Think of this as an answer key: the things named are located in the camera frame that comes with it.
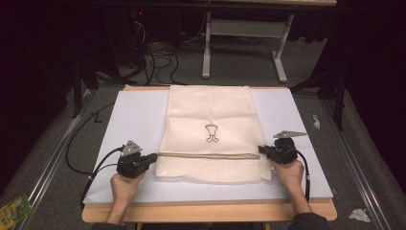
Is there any white foam board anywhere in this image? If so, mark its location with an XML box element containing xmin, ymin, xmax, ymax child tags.
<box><xmin>83</xmin><ymin>88</ymin><xmax>334</xmax><ymax>205</ymax></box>

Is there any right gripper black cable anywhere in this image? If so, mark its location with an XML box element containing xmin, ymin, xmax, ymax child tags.
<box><xmin>293</xmin><ymin>147</ymin><xmax>311</xmax><ymax>203</ymax></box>

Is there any white metal desk frame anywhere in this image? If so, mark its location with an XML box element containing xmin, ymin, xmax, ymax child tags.
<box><xmin>201</xmin><ymin>11</ymin><xmax>295</xmax><ymax>84</ymax></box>

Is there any cream mesh laundry bag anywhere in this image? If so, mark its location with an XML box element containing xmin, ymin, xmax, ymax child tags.
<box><xmin>154</xmin><ymin>84</ymin><xmax>273</xmax><ymax>185</ymax></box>

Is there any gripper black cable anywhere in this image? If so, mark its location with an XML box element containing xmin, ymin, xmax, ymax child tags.
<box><xmin>79</xmin><ymin>146</ymin><xmax>124</xmax><ymax>207</ymax></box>
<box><xmin>293</xmin><ymin>147</ymin><xmax>311</xmax><ymax>203</ymax></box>

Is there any small crumpled white tissue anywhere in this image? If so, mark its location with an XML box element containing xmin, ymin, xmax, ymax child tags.
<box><xmin>311</xmin><ymin>113</ymin><xmax>322</xmax><ymax>130</ymax></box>

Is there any black metal stand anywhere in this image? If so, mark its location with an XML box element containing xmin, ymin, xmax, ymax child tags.
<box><xmin>70</xmin><ymin>57</ymin><xmax>101</xmax><ymax>120</ymax></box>
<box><xmin>289</xmin><ymin>61</ymin><xmax>349</xmax><ymax>132</ymax></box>

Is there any green yellow packet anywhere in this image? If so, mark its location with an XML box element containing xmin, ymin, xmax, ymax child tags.
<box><xmin>0</xmin><ymin>194</ymin><xmax>34</xmax><ymax>230</ymax></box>

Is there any wooden table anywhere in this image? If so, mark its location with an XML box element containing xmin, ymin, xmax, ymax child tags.
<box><xmin>80</xmin><ymin>84</ymin><xmax>338</xmax><ymax>224</ymax></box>

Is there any bundle of black floor cables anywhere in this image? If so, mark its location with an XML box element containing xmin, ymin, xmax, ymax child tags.
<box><xmin>123</xmin><ymin>17</ymin><xmax>190</xmax><ymax>86</ymax></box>

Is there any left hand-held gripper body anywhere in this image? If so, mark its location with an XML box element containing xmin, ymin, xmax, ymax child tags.
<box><xmin>116</xmin><ymin>140</ymin><xmax>151</xmax><ymax>179</ymax></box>

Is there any long black floor cable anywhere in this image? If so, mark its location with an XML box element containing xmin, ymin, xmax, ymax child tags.
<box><xmin>65</xmin><ymin>101</ymin><xmax>116</xmax><ymax>176</ymax></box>

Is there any metal floor rail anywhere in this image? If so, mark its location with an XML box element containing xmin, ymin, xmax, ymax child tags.
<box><xmin>17</xmin><ymin>89</ymin><xmax>94</xmax><ymax>230</ymax></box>
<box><xmin>319</xmin><ymin>98</ymin><xmax>386</xmax><ymax>230</ymax></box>

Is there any large crumpled white tissue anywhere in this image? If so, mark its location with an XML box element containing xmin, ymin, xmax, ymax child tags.
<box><xmin>348</xmin><ymin>208</ymin><xmax>372</xmax><ymax>224</ymax></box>

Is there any person's right hand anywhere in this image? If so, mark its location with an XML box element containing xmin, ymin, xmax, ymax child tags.
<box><xmin>270</xmin><ymin>158</ymin><xmax>305</xmax><ymax>194</ymax></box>

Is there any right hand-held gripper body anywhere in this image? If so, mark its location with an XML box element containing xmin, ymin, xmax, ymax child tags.
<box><xmin>266</xmin><ymin>129</ymin><xmax>308</xmax><ymax>165</ymax></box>

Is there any person's left hand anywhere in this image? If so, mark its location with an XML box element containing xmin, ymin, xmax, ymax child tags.
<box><xmin>109</xmin><ymin>170</ymin><xmax>147</xmax><ymax>206</ymax></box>

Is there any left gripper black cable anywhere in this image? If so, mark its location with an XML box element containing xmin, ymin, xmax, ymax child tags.
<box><xmin>79</xmin><ymin>146</ymin><xmax>124</xmax><ymax>207</ymax></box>

